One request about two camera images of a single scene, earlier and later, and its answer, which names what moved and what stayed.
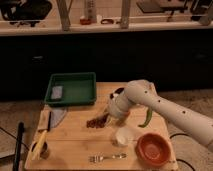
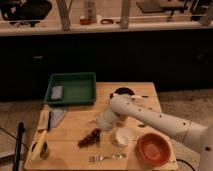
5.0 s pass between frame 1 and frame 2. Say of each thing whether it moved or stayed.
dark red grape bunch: moved
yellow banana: stayed
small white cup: stayed
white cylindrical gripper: moved
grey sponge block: stayed
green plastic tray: stayed
